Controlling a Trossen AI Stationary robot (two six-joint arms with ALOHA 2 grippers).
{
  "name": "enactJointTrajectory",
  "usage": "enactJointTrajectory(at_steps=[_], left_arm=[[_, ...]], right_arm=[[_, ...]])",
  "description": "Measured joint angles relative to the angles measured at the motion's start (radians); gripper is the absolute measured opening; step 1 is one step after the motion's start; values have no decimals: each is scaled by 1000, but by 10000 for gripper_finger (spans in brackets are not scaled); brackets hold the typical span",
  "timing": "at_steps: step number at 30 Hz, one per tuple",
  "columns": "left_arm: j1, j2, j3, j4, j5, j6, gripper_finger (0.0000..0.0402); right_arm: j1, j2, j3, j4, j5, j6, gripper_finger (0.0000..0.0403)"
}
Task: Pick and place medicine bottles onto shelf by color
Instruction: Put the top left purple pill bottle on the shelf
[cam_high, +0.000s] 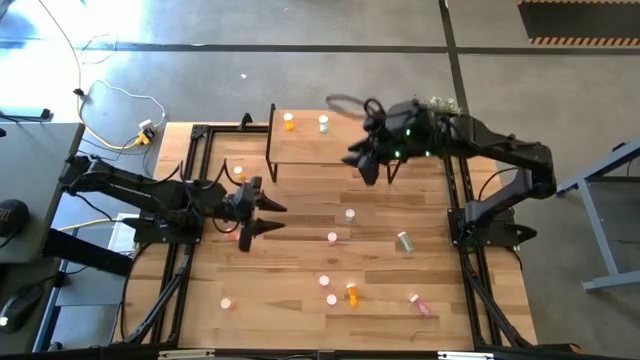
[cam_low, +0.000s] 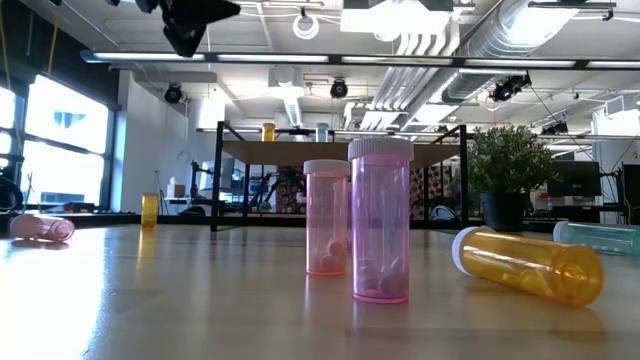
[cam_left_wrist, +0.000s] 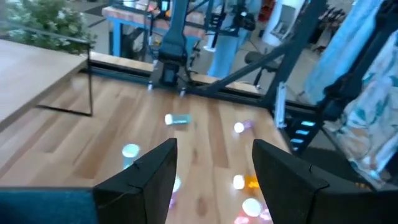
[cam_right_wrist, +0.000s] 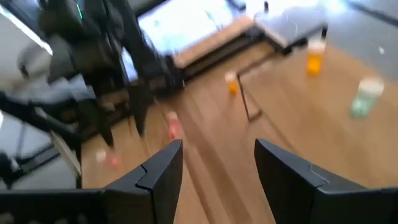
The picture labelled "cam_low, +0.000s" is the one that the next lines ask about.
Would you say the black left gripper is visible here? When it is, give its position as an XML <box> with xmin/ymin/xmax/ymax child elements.
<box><xmin>133</xmin><ymin>0</ymin><xmax>242</xmax><ymax>58</ymax></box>

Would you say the pink medicine bottle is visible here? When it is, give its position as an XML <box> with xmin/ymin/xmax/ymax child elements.
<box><xmin>302</xmin><ymin>158</ymin><xmax>352</xmax><ymax>277</ymax></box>
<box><xmin>8</xmin><ymin>213</ymin><xmax>77</xmax><ymax>244</ymax></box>

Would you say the purple medicine bottle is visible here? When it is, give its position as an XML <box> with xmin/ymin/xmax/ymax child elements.
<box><xmin>347</xmin><ymin>136</ymin><xmax>416</xmax><ymax>305</ymax></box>

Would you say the long ceiling light bar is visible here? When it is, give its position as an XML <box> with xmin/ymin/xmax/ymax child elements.
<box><xmin>79</xmin><ymin>48</ymin><xmax>640</xmax><ymax>71</ymax></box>

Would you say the black ceiling spotlight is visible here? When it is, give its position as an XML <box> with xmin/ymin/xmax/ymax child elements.
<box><xmin>488</xmin><ymin>73</ymin><xmax>533</xmax><ymax>104</ymax></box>
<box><xmin>329</xmin><ymin>78</ymin><xmax>350</xmax><ymax>100</ymax></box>
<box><xmin>163</xmin><ymin>82</ymin><xmax>185</xmax><ymax>105</ymax></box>

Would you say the large window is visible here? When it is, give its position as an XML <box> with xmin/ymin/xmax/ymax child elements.
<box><xmin>0</xmin><ymin>74</ymin><xmax>119</xmax><ymax>214</ymax></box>

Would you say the green potted plant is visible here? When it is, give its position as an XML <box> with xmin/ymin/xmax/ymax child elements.
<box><xmin>452</xmin><ymin>124</ymin><xmax>561</xmax><ymax>234</ymax></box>

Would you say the black computer monitor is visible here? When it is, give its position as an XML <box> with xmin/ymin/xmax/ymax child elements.
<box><xmin>546</xmin><ymin>160</ymin><xmax>603</xmax><ymax>198</ymax></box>

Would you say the white cable coil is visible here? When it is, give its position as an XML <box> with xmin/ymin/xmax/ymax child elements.
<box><xmin>292</xmin><ymin>12</ymin><xmax>321</xmax><ymax>41</ymax></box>

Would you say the black aluminium rig frame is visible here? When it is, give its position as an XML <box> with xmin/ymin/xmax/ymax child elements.
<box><xmin>69</xmin><ymin>212</ymin><xmax>469</xmax><ymax>231</ymax></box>

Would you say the silver ventilation duct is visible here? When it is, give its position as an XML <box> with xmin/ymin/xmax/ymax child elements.
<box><xmin>439</xmin><ymin>0</ymin><xmax>586</xmax><ymax>104</ymax></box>

